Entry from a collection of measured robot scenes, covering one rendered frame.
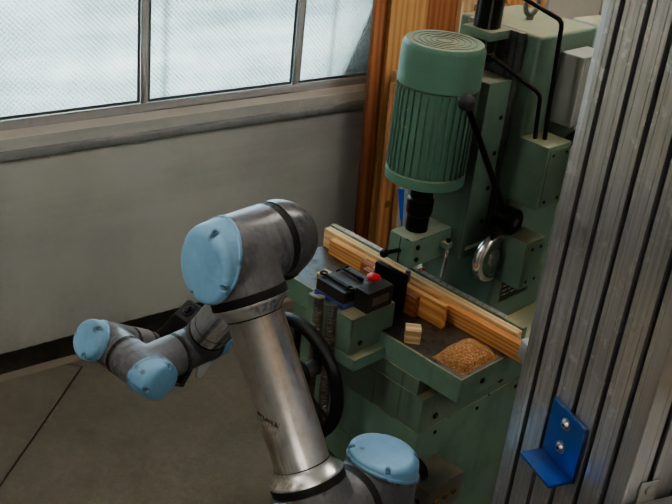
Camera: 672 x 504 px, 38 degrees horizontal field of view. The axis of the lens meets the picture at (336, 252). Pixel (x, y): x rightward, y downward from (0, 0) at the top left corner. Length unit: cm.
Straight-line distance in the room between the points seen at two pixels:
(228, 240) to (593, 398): 53
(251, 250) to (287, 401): 23
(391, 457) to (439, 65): 82
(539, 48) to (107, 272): 189
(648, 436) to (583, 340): 15
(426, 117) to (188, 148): 156
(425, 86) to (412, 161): 17
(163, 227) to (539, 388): 233
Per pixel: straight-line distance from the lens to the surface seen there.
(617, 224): 121
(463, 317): 219
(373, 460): 154
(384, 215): 374
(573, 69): 223
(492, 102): 215
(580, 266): 127
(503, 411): 246
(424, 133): 205
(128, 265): 354
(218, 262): 137
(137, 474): 312
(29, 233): 333
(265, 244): 141
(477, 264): 223
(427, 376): 209
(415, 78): 202
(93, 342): 177
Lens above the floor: 201
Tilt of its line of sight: 27 degrees down
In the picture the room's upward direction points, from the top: 6 degrees clockwise
